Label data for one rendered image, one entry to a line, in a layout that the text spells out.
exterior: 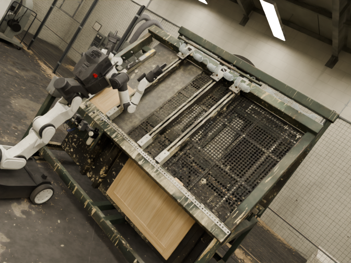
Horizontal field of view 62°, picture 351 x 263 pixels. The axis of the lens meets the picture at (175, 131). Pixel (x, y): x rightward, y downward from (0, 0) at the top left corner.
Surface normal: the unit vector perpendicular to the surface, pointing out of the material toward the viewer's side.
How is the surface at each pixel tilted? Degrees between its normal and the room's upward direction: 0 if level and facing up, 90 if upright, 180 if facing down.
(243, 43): 90
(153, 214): 90
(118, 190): 90
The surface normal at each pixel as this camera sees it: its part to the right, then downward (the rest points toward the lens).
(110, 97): -0.11, -0.54
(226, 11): -0.47, -0.17
